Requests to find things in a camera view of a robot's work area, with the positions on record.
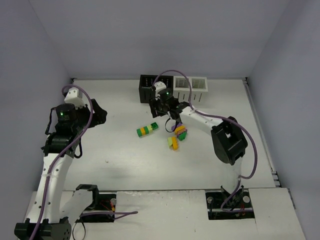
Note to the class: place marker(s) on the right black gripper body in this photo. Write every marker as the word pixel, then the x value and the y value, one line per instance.
pixel 155 107

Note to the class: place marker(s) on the yellow orange lego brick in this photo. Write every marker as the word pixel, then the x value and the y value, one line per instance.
pixel 175 145

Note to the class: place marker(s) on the pale green lego brick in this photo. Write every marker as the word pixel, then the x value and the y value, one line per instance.
pixel 170 142

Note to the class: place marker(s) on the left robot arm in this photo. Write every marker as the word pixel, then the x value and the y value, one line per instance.
pixel 47 219

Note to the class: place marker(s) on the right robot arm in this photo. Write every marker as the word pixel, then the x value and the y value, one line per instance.
pixel 229 142

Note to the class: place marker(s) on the purple curved lego top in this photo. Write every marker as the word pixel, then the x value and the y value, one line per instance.
pixel 173 128

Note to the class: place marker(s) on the yellow curved lego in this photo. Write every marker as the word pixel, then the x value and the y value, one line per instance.
pixel 179 129

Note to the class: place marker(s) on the black slotted double container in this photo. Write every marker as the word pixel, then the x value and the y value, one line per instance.
pixel 146 82

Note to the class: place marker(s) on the pink patterned lego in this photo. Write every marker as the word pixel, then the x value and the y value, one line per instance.
pixel 181 132

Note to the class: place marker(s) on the green yellow lego bar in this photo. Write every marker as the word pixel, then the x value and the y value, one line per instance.
pixel 145 130

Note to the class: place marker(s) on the dark green lego piece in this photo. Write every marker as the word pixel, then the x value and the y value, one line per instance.
pixel 182 137

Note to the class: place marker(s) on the white slotted double container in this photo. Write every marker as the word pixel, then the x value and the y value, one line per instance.
pixel 199 89

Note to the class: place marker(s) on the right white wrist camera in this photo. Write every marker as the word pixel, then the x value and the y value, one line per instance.
pixel 157 87

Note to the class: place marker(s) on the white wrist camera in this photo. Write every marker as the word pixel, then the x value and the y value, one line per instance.
pixel 157 87
pixel 74 96

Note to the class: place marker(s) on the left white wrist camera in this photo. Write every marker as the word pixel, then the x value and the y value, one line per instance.
pixel 74 96

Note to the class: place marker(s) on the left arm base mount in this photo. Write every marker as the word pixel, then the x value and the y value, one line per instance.
pixel 97 202

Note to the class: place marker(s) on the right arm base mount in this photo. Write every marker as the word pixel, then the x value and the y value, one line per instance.
pixel 239 207

